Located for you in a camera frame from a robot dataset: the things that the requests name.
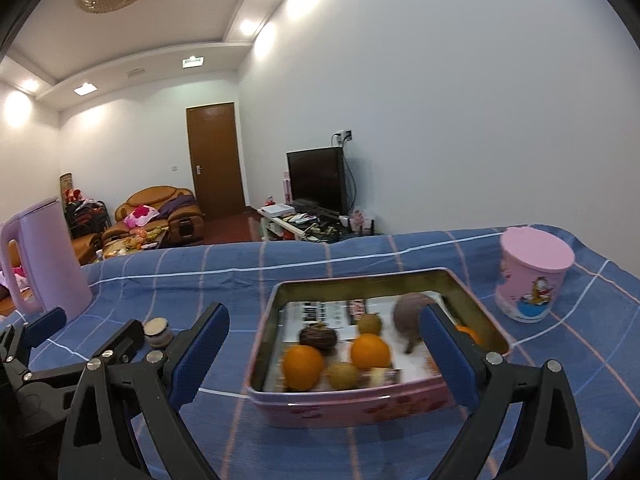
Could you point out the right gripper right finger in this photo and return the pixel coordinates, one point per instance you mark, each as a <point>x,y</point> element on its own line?
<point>547,441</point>

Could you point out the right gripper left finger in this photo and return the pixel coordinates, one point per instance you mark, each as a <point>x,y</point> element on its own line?
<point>98,440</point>

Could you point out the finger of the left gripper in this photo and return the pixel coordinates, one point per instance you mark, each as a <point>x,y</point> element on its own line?
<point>122,347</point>
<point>17,341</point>

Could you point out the mottled brown white fruit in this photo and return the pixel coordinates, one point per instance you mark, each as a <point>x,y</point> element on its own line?
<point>158,334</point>

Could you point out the orange tangerine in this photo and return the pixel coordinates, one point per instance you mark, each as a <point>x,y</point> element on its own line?
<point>471,333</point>
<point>368,351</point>
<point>302,367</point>

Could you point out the purple beet shaped fruit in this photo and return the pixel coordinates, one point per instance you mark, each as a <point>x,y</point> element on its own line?
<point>406,317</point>

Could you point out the green kiwi fruit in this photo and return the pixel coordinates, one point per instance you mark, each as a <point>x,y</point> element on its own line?
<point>370,323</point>
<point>343,376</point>

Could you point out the cut brown cylinder fruit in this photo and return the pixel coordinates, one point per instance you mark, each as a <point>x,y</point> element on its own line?
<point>380,377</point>

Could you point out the pink electric kettle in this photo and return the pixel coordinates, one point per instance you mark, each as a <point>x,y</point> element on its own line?
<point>53,272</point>

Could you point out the coffee table with snacks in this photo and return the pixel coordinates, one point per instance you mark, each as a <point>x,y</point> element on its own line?
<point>139,241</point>

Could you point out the blue plaid tablecloth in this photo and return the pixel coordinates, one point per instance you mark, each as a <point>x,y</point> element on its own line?
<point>593,330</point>

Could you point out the brown leather sofa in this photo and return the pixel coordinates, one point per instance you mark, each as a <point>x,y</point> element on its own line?
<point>92,226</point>

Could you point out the pink cartoon lidded cup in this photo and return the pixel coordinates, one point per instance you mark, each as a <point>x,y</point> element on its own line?
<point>532,269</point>

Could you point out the white tv stand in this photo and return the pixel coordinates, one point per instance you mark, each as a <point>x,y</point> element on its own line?
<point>312,224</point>

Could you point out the brown wooden door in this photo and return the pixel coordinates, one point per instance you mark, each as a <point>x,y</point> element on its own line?
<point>215,160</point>

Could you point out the pink rectangular tin box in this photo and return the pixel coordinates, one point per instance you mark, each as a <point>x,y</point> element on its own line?
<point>362,406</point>

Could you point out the printed paper leaflet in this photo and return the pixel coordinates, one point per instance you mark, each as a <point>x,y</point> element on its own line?
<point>342,316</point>

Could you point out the black television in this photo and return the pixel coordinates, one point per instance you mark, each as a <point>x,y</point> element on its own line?
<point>318,176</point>

